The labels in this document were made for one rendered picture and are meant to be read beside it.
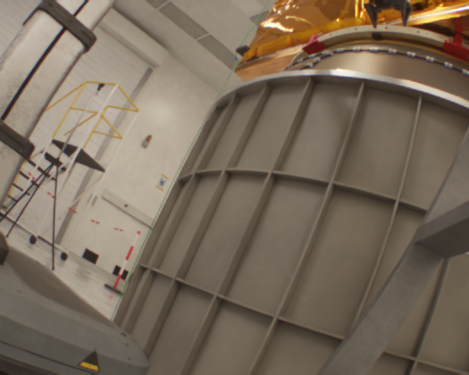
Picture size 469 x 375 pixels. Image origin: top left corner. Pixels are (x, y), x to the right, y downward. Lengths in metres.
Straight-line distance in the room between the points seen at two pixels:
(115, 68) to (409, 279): 8.92
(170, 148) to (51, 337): 9.40
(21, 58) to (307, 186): 0.85
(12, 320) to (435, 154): 1.09
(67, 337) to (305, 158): 0.92
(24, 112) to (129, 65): 8.90
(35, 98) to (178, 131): 9.34
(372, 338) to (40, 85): 0.67
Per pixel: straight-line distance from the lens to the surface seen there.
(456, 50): 1.81
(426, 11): 1.92
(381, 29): 1.86
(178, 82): 10.10
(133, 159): 9.35
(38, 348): 0.47
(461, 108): 1.28
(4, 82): 0.63
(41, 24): 0.66
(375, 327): 0.70
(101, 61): 9.27
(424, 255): 0.74
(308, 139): 1.25
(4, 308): 0.45
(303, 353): 1.03
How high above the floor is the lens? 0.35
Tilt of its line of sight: 17 degrees up
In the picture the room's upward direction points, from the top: 24 degrees clockwise
